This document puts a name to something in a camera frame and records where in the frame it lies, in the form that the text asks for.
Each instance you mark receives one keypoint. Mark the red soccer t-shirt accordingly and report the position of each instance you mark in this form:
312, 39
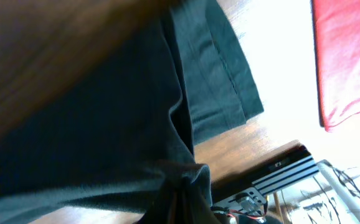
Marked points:
337, 43

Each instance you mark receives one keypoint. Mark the dark green t-shirt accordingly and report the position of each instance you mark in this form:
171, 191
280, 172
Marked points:
102, 102

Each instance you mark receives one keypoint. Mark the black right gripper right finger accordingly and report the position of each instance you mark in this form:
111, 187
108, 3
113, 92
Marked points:
193, 208

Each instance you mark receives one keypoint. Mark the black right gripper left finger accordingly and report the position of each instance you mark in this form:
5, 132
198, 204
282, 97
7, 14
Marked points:
163, 209

